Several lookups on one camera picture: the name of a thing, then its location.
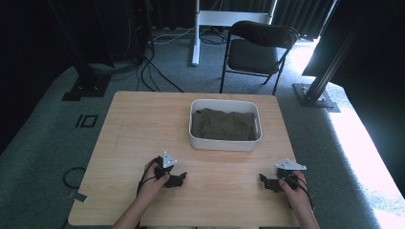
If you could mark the person's left hand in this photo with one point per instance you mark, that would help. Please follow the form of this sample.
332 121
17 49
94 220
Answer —
151 187

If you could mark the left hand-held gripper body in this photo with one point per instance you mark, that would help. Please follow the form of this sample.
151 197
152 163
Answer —
165 173

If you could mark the grey tape piece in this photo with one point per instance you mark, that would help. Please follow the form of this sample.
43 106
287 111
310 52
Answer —
79 197

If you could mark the black folding chair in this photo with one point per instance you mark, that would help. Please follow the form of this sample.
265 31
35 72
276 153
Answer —
254 55

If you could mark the white metal desk frame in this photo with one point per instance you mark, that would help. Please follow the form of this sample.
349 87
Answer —
223 17

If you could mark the olive green pants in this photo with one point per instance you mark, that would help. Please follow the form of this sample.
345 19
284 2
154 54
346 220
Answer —
223 125

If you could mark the black metal stand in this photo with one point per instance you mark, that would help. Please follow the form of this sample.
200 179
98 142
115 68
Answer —
313 95
87 86

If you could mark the person's right hand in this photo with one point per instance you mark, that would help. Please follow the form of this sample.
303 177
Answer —
296 194

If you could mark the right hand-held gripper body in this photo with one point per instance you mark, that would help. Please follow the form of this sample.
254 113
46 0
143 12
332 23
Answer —
286 176

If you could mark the white plastic bin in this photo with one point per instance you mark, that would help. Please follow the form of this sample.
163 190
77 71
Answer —
223 144

